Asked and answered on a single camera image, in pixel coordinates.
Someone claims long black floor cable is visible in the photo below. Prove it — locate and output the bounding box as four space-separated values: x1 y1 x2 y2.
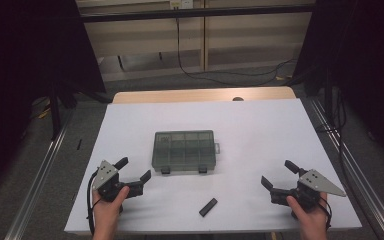
175 17 298 87

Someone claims person's right hand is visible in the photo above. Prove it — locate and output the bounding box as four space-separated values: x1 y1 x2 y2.
285 192 330 231

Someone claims left hand-held gripper black cable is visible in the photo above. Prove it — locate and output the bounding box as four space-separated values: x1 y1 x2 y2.
86 169 100 236

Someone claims clear grey plastic organizer box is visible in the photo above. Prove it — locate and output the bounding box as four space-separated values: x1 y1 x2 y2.
151 129 221 175

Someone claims person's left hand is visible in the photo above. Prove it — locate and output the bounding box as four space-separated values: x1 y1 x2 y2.
92 185 131 220

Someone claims black horizontal metal bar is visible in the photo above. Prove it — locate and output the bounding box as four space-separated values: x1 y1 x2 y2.
79 3 316 24

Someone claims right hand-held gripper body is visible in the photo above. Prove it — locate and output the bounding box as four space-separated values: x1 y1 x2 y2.
270 169 347 212

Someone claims light wooden table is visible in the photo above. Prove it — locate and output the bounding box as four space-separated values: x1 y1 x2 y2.
112 86 297 105

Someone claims black cable bundle by rail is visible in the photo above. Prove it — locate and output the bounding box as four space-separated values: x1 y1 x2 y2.
315 88 349 174

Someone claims black curtain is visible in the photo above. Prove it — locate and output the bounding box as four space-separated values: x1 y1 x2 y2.
0 0 107 203
292 0 384 169

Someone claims small black rectangular stick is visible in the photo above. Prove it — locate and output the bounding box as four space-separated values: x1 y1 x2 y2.
198 197 219 218

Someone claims right hand-held gripper black cable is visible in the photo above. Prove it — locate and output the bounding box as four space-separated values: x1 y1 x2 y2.
319 195 333 232

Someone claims white table mat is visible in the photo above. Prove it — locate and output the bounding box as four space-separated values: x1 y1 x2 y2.
63 98 363 234

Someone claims light wooden upright post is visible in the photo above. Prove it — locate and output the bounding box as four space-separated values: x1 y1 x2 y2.
201 0 211 72

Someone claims white wall outlet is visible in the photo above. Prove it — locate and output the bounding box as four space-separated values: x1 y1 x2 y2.
169 0 194 10

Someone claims aluminium floor rail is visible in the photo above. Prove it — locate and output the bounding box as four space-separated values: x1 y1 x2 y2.
4 109 77 240
309 98 384 240

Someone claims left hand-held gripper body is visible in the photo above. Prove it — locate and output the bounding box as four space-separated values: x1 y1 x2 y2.
92 159 144 203

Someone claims hand-held gripper black cable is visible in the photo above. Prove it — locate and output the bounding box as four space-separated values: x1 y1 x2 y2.
319 195 333 232
86 169 100 236

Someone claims black metal stand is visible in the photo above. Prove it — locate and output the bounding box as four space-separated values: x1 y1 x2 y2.
47 81 63 141

